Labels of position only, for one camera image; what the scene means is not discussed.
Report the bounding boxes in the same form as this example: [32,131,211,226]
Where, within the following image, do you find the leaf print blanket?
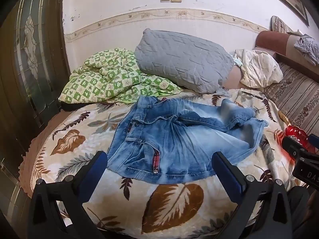
[19,87,309,236]

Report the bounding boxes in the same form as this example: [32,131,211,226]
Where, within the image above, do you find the patterned cushion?
[271,16,303,34]

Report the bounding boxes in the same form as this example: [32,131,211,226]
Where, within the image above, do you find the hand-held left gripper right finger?
[211,151,293,239]

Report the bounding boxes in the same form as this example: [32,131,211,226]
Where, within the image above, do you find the red plastic bag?
[282,126,311,160]

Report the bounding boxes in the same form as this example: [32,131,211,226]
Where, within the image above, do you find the dark framed wall picture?
[252,0,310,28]

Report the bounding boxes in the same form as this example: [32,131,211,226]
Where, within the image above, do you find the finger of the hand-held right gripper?
[282,134,319,160]
[292,157,319,188]

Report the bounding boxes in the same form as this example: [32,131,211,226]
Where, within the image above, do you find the brown headboard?
[254,30,319,72]

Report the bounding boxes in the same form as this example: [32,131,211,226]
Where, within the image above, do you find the blue denim pants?
[107,96,269,185]

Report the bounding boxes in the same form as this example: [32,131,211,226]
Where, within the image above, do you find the grey quilted pillow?
[135,28,235,97]

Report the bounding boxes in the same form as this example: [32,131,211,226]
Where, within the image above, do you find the dark door with glass panel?
[0,0,71,239]

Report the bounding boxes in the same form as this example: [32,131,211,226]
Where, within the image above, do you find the dark pen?
[241,91,264,100]

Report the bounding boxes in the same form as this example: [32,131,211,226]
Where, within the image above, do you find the peach pillow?
[221,65,250,90]

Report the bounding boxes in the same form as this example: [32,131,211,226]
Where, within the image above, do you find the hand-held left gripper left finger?
[27,151,108,239]

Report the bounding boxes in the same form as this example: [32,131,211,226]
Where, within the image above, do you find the cream crumpled cloth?
[234,48,284,89]

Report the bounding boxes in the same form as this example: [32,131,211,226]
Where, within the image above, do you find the green checked quilt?
[58,48,183,104]

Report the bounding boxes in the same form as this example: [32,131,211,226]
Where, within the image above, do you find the pale grey crumpled cloth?
[294,33,319,66]

